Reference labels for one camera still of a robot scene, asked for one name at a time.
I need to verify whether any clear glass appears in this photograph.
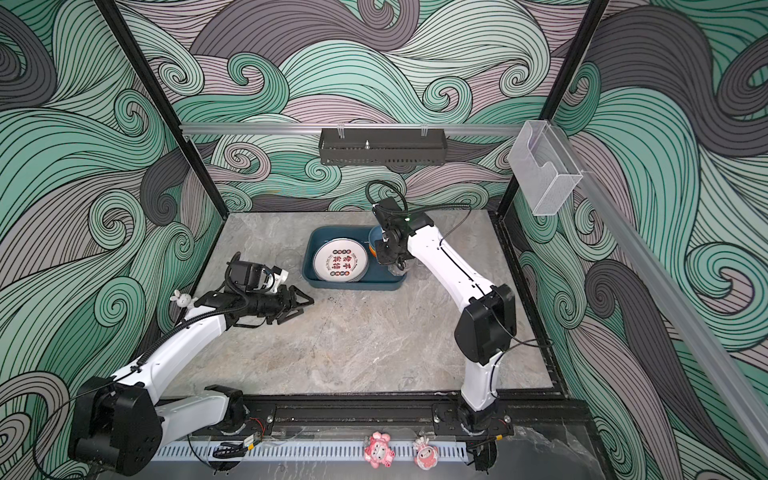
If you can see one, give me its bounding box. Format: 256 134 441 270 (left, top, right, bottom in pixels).
387 261 410 279
275 249 303 273

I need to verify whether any pink white doll toy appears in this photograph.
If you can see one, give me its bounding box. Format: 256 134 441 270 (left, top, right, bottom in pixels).
413 436 439 471

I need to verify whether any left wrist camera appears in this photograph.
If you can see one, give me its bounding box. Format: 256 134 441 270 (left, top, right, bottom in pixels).
263 266 289 294

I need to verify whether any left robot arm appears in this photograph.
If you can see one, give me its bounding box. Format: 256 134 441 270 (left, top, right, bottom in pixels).
68 257 314 476

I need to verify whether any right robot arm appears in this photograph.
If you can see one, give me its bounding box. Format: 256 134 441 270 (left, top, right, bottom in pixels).
372 198 517 435

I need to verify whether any aluminium rail back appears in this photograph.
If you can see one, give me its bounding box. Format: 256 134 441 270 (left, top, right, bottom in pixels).
179 122 522 137

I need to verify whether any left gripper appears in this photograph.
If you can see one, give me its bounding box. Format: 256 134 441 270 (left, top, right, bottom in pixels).
246 285 314 324

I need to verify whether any white slotted cable duct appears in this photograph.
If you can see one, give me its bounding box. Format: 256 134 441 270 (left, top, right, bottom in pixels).
153 440 469 463

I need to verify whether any aluminium rail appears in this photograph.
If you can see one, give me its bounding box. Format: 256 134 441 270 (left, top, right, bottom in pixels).
179 122 522 137
552 126 767 459

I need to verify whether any teal plastic bin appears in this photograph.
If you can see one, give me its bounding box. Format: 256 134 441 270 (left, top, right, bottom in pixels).
302 225 407 291

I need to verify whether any clear acrylic wall holder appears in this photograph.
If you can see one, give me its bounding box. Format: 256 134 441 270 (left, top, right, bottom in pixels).
507 120 583 217

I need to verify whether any aluminium rail right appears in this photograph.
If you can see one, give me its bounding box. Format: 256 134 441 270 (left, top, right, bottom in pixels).
552 126 767 459

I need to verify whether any white rabbit figurine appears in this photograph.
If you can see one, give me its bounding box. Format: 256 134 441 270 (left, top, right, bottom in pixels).
170 290 198 317

